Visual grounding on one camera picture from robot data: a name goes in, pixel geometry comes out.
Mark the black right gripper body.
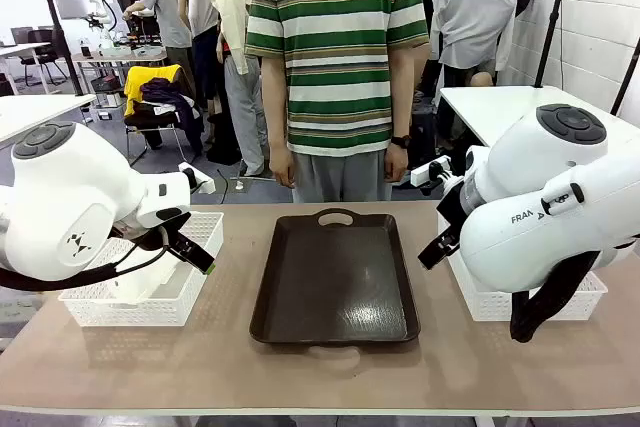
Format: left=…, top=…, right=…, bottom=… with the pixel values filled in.
left=436, top=180, right=474, bottom=237

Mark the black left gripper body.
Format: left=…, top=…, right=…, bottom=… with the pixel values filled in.
left=112, top=210, right=192, bottom=252

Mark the person's right forearm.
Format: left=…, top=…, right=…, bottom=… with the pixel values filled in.
left=260, top=52, right=292, bottom=153

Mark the person's left forearm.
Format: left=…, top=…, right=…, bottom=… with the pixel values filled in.
left=386, top=42, right=419, bottom=141

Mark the person's left hand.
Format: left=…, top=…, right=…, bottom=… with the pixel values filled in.
left=383, top=144, right=412, bottom=185

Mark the person's right hand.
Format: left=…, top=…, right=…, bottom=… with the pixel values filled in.
left=268, top=145, right=298, bottom=190

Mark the white perforated plastic basket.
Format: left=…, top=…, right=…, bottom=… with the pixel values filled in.
left=437, top=210, right=609, bottom=322
left=58, top=210, right=225, bottom=328

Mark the grey floor plate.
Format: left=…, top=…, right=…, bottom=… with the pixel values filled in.
left=215, top=175, right=275, bottom=196

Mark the white side table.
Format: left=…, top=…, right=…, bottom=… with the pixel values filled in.
left=438, top=85, right=640, bottom=149

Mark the black metal chair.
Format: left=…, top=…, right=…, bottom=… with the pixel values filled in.
left=123, top=96, right=201, bottom=168

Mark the dark brown plastic tray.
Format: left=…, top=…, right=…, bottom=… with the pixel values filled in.
left=248, top=207, right=422, bottom=347

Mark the dark purple garment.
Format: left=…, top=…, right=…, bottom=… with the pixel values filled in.
left=140, top=76, right=206, bottom=154

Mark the yellow garment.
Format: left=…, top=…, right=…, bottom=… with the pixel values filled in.
left=123, top=63, right=184, bottom=118

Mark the red black toolbox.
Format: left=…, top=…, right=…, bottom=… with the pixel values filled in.
left=91, top=75, right=122, bottom=95

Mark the white desk with leg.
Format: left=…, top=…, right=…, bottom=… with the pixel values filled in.
left=0, top=93, right=98, bottom=146

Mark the cluttered background work table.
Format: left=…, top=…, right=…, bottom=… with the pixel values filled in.
left=69, top=42, right=169, bottom=71

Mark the black tripod stand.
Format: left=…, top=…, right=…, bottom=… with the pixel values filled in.
left=533, top=0, right=574, bottom=90

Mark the person in green striped shirt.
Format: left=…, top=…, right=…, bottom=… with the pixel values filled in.
left=244, top=0, right=431, bottom=204

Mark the mannequin in white shirt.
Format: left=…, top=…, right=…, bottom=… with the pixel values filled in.
left=430, top=0, right=519, bottom=74

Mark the black light stand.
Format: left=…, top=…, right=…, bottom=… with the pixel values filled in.
left=39, top=0, right=86, bottom=97

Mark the black office chair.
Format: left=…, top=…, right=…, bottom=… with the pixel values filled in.
left=10, top=25, right=69, bottom=86

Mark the black tripod leg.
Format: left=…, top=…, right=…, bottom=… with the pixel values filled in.
left=609, top=39, right=640, bottom=117

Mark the person in grey t-shirt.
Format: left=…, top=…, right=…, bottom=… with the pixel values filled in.
left=123, top=0, right=197, bottom=98

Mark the mannequin in white tank top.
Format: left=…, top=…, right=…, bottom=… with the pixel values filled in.
left=178, top=0, right=222, bottom=113

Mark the mannequin in cream shirt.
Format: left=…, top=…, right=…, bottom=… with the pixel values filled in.
left=211, top=0, right=270, bottom=178

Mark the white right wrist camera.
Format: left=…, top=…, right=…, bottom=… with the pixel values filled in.
left=410, top=157, right=453, bottom=190

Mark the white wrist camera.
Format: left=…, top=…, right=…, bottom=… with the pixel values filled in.
left=410, top=157, right=453, bottom=190
left=178, top=161, right=217, bottom=195

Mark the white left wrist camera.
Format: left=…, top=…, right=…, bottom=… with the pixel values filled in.
left=178, top=161, right=217, bottom=195

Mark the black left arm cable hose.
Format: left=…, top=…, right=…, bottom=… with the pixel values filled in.
left=0, top=226, right=170, bottom=293

